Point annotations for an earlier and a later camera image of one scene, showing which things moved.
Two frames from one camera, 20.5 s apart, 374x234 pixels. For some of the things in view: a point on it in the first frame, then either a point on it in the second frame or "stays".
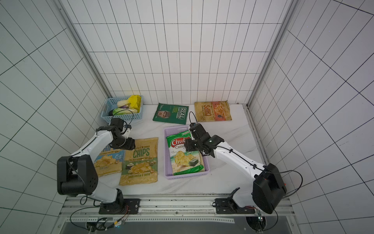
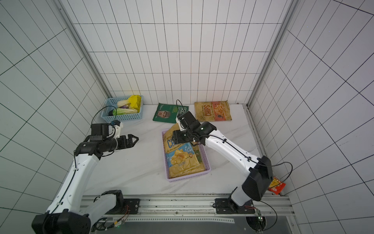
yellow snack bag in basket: [135, 102] stays
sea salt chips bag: [109, 160] to [182, 159]
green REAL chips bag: [171, 113] stays
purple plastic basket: [173, 130] stays
